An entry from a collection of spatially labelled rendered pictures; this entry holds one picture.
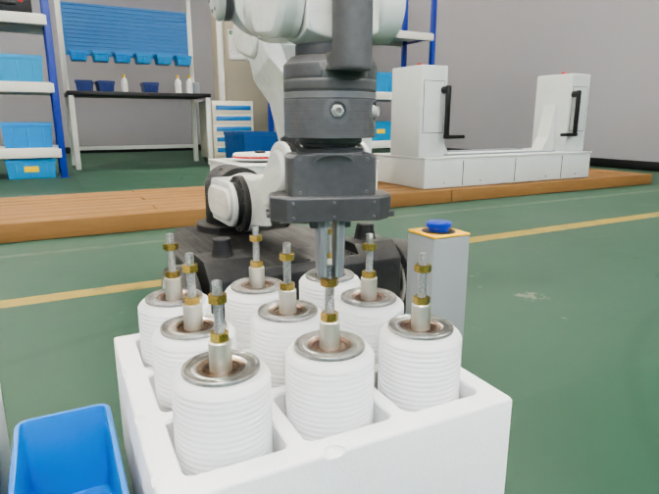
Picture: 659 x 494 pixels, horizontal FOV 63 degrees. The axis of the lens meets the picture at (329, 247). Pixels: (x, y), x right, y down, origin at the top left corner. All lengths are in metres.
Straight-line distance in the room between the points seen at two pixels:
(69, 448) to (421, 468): 0.46
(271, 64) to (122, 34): 5.57
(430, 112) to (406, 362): 2.81
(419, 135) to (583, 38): 3.67
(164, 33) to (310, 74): 6.25
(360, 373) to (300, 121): 0.25
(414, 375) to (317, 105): 0.31
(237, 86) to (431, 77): 4.06
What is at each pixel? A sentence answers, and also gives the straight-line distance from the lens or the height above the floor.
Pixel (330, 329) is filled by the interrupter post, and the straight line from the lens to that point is 0.56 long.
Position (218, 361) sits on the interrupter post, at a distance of 0.53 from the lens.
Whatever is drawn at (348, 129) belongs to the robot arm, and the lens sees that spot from 0.49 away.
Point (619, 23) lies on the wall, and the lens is 6.48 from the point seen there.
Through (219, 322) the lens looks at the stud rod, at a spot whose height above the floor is 0.30.
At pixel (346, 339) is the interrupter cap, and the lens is 0.59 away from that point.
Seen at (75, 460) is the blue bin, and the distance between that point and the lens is 0.83.
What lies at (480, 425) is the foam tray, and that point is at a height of 0.16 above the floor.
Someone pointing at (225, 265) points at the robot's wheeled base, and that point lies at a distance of 1.09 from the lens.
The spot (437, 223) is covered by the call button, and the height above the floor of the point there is 0.33.
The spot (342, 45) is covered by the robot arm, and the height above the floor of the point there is 0.55.
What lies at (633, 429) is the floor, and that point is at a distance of 1.03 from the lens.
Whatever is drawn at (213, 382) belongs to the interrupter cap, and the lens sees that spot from 0.51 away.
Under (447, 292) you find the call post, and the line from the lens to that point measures 0.86.
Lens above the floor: 0.49
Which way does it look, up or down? 13 degrees down
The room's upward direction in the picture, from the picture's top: straight up
